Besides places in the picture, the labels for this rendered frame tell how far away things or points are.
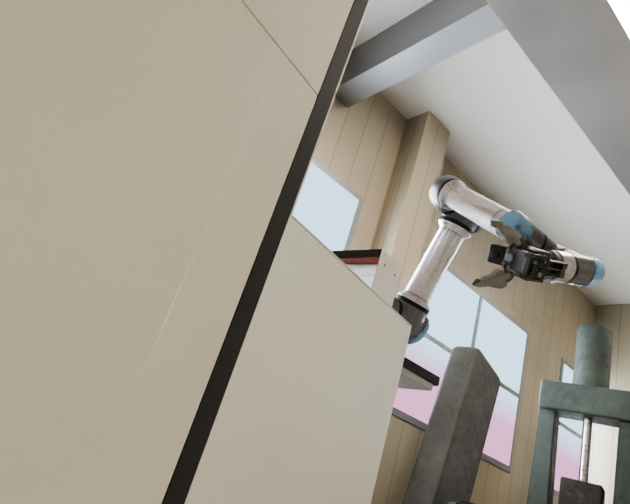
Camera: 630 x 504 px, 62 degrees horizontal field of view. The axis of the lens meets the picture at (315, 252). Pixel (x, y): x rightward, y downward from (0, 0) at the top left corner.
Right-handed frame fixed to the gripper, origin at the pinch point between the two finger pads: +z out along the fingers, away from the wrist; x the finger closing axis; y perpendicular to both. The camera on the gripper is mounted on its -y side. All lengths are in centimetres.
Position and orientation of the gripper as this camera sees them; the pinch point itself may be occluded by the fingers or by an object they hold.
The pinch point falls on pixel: (478, 252)
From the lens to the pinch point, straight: 123.6
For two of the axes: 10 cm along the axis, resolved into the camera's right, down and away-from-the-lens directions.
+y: 3.7, 2.5, -9.0
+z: -9.0, -1.3, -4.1
